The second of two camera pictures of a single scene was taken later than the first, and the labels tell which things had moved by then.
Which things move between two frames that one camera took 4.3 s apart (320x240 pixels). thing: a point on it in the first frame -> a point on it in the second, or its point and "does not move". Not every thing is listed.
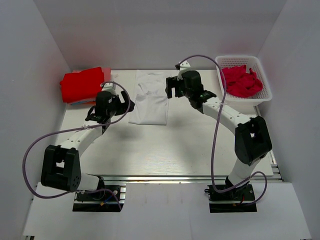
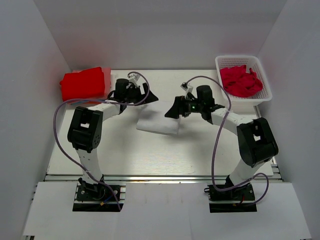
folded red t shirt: (85, 86) does not move
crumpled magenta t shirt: (240, 83) does not move
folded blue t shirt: (83, 102) does not move
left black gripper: (123, 106) -> (138, 89)
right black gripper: (173, 83) -> (179, 107)
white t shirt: (152, 103) -> (152, 118)
